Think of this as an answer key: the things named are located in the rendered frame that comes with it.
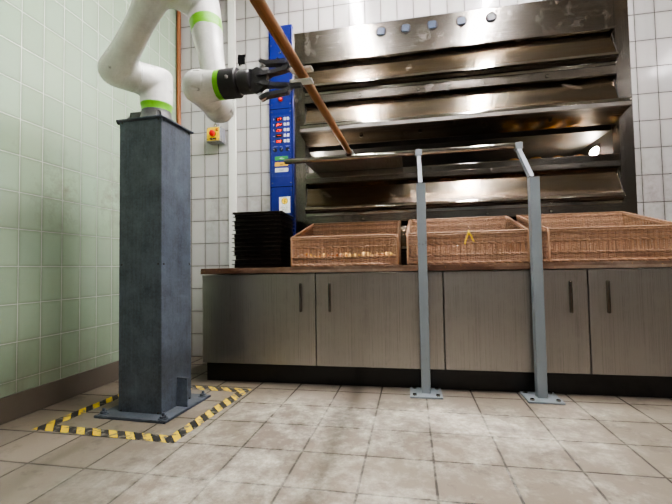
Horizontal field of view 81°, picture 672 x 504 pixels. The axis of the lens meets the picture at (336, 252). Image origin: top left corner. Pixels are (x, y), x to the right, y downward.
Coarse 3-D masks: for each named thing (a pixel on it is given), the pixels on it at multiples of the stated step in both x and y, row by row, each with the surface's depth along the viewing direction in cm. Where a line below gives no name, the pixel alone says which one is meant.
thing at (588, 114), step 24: (408, 120) 226; (432, 120) 223; (456, 120) 221; (480, 120) 221; (504, 120) 221; (528, 120) 220; (552, 120) 220; (576, 120) 219; (600, 120) 219; (312, 144) 252; (336, 144) 251
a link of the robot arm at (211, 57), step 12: (204, 24) 141; (192, 36) 144; (204, 36) 140; (216, 36) 142; (204, 48) 140; (216, 48) 141; (204, 60) 139; (216, 60) 140; (228, 108) 137; (216, 120) 139; (228, 120) 142
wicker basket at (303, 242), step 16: (320, 224) 246; (336, 224) 244; (352, 224) 242; (368, 224) 241; (384, 224) 238; (400, 224) 226; (304, 240) 200; (320, 240) 199; (336, 240) 197; (352, 240) 196; (368, 240) 194; (384, 240) 193; (400, 240) 229; (320, 256) 199; (336, 256) 197; (352, 256) 195; (368, 256) 194; (384, 256) 192; (400, 256) 220
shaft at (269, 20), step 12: (252, 0) 83; (264, 0) 86; (264, 12) 88; (264, 24) 93; (276, 24) 93; (276, 36) 97; (288, 48) 103; (288, 60) 109; (300, 72) 116; (312, 84) 127; (312, 96) 133; (324, 108) 146; (336, 132) 173
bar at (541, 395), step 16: (496, 144) 194; (512, 144) 193; (288, 160) 214; (304, 160) 213; (320, 160) 211; (336, 160) 210; (528, 176) 175; (416, 192) 179; (528, 192) 172; (528, 208) 172; (544, 320) 166; (544, 336) 166; (544, 352) 166; (544, 368) 166; (544, 384) 166; (528, 400) 163; (544, 400) 163; (560, 400) 161
